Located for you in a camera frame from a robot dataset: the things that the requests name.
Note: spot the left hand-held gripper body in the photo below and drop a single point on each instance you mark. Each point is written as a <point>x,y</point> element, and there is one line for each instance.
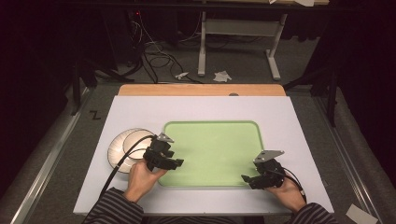
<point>154,149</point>

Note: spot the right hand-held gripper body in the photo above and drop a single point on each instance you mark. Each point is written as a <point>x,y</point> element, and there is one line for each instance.
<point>271,172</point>

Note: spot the light green tray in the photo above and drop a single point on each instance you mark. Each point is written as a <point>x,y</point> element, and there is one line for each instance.
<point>214,152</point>

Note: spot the small white paper scrap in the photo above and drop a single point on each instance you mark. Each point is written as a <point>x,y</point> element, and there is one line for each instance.
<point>181,75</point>

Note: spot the white table board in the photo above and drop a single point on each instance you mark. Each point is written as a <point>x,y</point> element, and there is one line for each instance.
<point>202,107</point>

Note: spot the flat white paper sheet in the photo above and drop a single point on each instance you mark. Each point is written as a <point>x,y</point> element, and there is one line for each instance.
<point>361,214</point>

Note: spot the white metal desk frame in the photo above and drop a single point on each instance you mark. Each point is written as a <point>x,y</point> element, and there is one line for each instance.
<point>239,27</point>

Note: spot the metal floor rail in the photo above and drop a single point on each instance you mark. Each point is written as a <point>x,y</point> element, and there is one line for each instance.
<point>348,161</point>
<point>46,168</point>

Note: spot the person's left hand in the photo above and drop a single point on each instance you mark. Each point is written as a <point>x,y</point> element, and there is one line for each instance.
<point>141,180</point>

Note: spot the large white ribbed plate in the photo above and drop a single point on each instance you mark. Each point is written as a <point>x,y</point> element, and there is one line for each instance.
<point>115,152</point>

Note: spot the black stand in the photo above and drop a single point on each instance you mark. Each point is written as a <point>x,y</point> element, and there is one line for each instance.
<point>76,87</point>
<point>332,93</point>

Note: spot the small white plate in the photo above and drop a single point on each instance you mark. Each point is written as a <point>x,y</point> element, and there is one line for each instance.
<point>135,144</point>

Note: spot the person's right hand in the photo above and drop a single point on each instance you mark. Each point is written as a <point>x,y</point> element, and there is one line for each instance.
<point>289,196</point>

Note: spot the crumpled white paper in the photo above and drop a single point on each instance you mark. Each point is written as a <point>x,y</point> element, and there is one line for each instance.
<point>222,76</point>

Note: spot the wooden table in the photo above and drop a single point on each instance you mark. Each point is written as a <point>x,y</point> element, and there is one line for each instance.
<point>193,89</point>

